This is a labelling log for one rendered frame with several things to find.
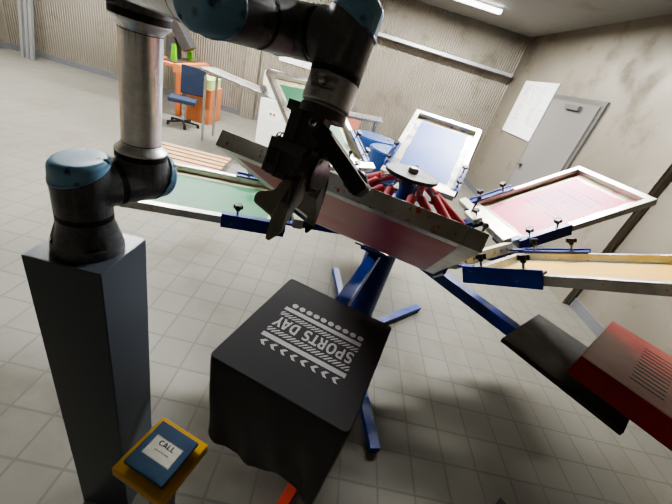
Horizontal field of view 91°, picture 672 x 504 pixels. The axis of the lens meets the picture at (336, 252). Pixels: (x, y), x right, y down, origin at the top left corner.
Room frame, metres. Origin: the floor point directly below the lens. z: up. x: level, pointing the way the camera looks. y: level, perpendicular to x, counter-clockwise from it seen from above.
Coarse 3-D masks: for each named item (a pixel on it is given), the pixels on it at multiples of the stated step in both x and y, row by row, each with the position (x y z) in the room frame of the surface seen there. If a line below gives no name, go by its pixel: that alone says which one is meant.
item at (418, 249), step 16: (352, 208) 0.68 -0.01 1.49; (368, 224) 0.77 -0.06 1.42; (384, 224) 0.68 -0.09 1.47; (400, 224) 0.62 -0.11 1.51; (368, 240) 1.07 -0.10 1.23; (384, 240) 0.91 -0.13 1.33; (400, 240) 0.79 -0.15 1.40; (416, 240) 0.69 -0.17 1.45; (432, 240) 0.62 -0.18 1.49; (400, 256) 1.11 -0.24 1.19; (416, 256) 0.93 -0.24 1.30; (432, 256) 0.80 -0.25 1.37
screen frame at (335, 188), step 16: (224, 144) 0.69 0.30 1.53; (240, 144) 0.69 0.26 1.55; (256, 144) 0.68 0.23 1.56; (240, 160) 0.72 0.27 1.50; (256, 160) 0.66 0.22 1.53; (256, 176) 0.84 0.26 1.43; (336, 176) 0.64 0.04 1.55; (336, 192) 0.62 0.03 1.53; (368, 192) 0.62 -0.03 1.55; (368, 208) 0.61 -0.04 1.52; (384, 208) 0.60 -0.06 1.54; (400, 208) 0.60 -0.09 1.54; (416, 208) 0.60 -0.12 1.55; (416, 224) 0.58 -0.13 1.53; (432, 224) 0.58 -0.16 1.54; (448, 224) 0.58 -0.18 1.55; (464, 224) 0.58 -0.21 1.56; (448, 240) 0.57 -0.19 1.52; (464, 240) 0.56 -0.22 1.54; (480, 240) 0.56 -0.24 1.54; (448, 256) 0.70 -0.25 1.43; (464, 256) 0.63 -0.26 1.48; (432, 272) 1.14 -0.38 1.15
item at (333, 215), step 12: (252, 168) 0.75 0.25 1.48; (276, 180) 0.76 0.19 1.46; (324, 204) 0.78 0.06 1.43; (336, 204) 0.71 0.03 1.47; (324, 216) 0.99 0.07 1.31; (336, 216) 0.88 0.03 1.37; (348, 216) 0.79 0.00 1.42; (336, 228) 1.16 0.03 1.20; (348, 228) 1.01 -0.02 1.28; (360, 240) 1.18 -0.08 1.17
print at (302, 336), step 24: (288, 312) 0.90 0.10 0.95; (312, 312) 0.94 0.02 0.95; (264, 336) 0.76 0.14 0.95; (288, 336) 0.79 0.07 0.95; (312, 336) 0.82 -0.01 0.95; (336, 336) 0.85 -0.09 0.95; (360, 336) 0.89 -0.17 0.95; (312, 360) 0.72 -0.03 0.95; (336, 360) 0.75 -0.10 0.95; (336, 384) 0.66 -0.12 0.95
